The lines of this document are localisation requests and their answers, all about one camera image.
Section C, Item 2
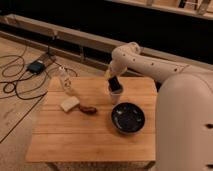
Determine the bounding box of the white sponge block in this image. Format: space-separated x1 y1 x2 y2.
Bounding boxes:
60 96 80 112

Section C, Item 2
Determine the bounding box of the long wooden rail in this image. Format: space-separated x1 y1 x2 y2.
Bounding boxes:
0 13 213 88

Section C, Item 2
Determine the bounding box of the wooden table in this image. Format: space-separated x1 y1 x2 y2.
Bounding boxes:
26 77 157 162

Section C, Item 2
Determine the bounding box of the black eraser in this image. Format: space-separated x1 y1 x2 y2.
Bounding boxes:
108 77 121 92

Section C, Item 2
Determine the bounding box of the black bowl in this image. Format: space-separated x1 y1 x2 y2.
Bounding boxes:
111 102 145 134

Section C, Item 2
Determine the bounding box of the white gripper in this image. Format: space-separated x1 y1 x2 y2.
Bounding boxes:
105 64 124 80

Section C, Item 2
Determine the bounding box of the black floor cable left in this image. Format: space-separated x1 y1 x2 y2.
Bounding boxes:
0 45 78 144

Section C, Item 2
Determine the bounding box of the white ceramic cup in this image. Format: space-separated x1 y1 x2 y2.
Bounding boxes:
108 86 123 105

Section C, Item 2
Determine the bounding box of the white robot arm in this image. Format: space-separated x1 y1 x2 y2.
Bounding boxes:
106 42 213 171

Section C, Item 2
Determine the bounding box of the blue power adapter box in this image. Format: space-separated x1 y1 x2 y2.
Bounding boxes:
27 61 45 74

